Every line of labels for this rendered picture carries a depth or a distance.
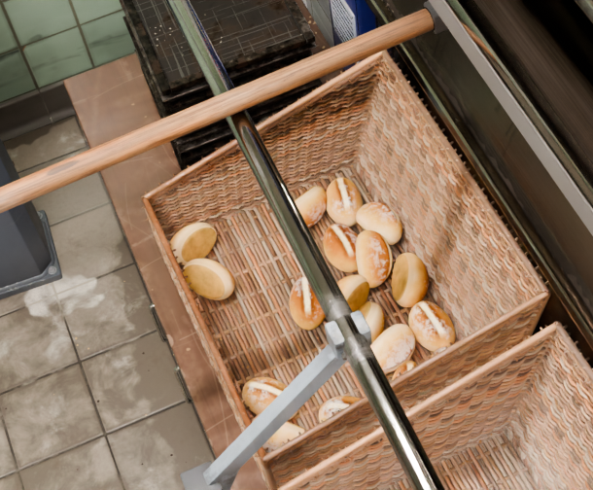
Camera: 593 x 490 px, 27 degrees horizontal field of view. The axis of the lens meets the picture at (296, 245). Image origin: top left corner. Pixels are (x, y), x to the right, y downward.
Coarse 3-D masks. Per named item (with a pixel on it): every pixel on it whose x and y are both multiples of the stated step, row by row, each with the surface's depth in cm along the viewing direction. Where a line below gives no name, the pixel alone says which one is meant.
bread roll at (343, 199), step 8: (336, 184) 216; (344, 184) 216; (352, 184) 217; (328, 192) 217; (336, 192) 215; (344, 192) 214; (352, 192) 215; (328, 200) 216; (336, 200) 214; (344, 200) 214; (352, 200) 214; (360, 200) 216; (328, 208) 216; (336, 208) 214; (344, 208) 214; (352, 208) 214; (336, 216) 215; (344, 216) 214; (352, 216) 214; (344, 224) 215; (352, 224) 215
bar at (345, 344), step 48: (192, 48) 166; (240, 144) 156; (288, 192) 150; (288, 240) 147; (336, 288) 141; (336, 336) 138; (384, 384) 133; (384, 432) 132; (192, 480) 153; (432, 480) 126
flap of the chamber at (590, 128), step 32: (480, 0) 132; (512, 0) 132; (544, 0) 132; (512, 32) 129; (544, 32) 129; (576, 32) 129; (480, 64) 127; (544, 64) 126; (576, 64) 126; (512, 96) 123; (544, 96) 123; (576, 96) 123; (576, 128) 120; (544, 160) 120; (576, 192) 115
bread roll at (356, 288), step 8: (344, 280) 204; (352, 280) 203; (360, 280) 204; (344, 288) 202; (352, 288) 202; (360, 288) 203; (368, 288) 205; (344, 296) 201; (352, 296) 202; (360, 296) 204; (352, 304) 203; (360, 304) 205
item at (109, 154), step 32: (384, 32) 158; (416, 32) 159; (320, 64) 157; (224, 96) 155; (256, 96) 156; (160, 128) 154; (192, 128) 155; (64, 160) 153; (96, 160) 153; (0, 192) 151; (32, 192) 152
